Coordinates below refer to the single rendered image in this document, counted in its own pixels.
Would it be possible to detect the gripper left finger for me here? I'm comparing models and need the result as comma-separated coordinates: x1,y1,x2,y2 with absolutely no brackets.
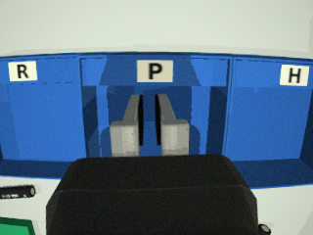
110,95,144,157

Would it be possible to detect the blue rack of bins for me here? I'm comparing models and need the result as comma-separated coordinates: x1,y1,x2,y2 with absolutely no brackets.
0,52,313,190

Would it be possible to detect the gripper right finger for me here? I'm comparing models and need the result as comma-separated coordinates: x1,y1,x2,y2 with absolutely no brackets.
155,94,190,156

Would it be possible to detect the black battery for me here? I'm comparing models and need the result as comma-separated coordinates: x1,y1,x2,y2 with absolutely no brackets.
258,224,271,235
0,185,35,200

